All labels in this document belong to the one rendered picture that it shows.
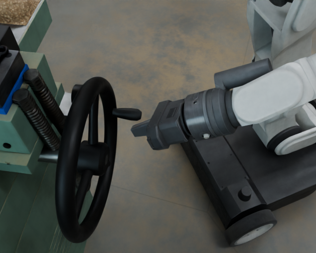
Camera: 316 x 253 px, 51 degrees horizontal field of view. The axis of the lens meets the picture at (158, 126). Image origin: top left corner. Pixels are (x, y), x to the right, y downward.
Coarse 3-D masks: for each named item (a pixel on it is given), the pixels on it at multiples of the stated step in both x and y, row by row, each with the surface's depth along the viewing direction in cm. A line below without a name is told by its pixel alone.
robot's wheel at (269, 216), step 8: (248, 216) 116; (256, 216) 116; (264, 216) 116; (272, 216) 119; (232, 224) 118; (240, 224) 116; (248, 224) 115; (256, 224) 114; (264, 224) 116; (272, 224) 121; (224, 232) 122; (232, 232) 118; (240, 232) 115; (248, 232) 116; (256, 232) 128; (264, 232) 128; (232, 240) 118; (240, 240) 127; (248, 240) 128
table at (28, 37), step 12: (36, 12) 69; (48, 12) 74; (0, 24) 67; (12, 24) 67; (36, 24) 69; (48, 24) 75; (24, 36) 65; (36, 36) 70; (24, 48) 66; (36, 48) 71; (60, 84) 62; (60, 96) 62; (48, 120) 58; (36, 144) 54; (0, 156) 53; (12, 156) 53; (24, 156) 53; (36, 156) 55; (0, 168) 54; (12, 168) 53; (24, 168) 52
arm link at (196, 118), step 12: (192, 96) 60; (204, 96) 58; (156, 108) 66; (168, 108) 65; (180, 108) 61; (192, 108) 58; (204, 108) 57; (156, 120) 62; (168, 120) 61; (180, 120) 60; (192, 120) 58; (204, 120) 57; (156, 132) 60; (168, 132) 61; (180, 132) 60; (192, 132) 59; (204, 132) 58; (156, 144) 61; (168, 144) 63
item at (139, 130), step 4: (140, 124) 67; (144, 124) 66; (132, 128) 68; (136, 128) 67; (140, 128) 67; (144, 128) 67; (132, 132) 68; (136, 132) 68; (140, 132) 68; (144, 132) 67; (136, 136) 69; (140, 136) 68
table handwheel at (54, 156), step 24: (96, 96) 55; (72, 120) 46; (96, 120) 57; (72, 144) 45; (96, 144) 58; (72, 168) 45; (96, 168) 57; (72, 192) 46; (96, 192) 68; (72, 216) 48; (96, 216) 63; (72, 240) 52
